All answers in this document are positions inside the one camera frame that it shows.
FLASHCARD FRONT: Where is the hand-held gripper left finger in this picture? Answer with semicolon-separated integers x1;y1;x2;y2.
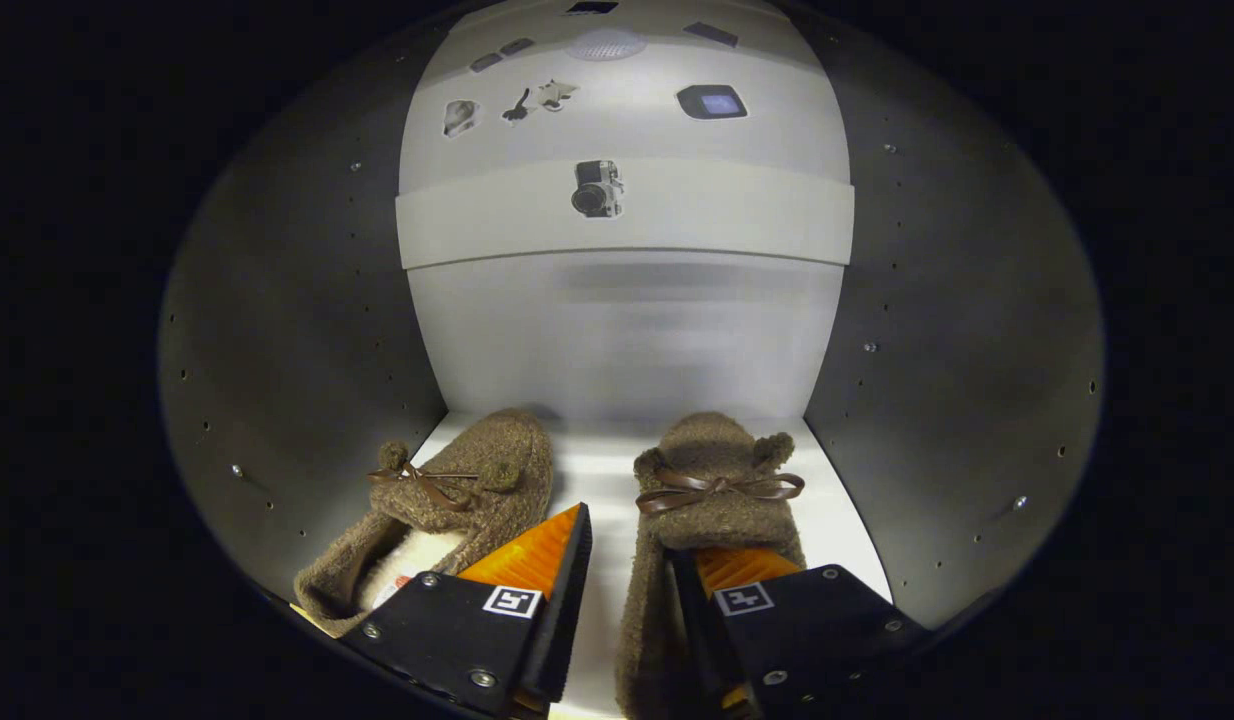
342;502;593;720

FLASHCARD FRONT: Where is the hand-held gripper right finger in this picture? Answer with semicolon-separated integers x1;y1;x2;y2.
667;545;928;720

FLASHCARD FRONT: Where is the brown fuzzy shoe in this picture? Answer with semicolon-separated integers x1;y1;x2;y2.
617;412;808;720
294;408;555;638

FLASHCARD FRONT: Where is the grey shoe cabinet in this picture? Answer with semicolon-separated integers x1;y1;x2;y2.
157;0;1106;716

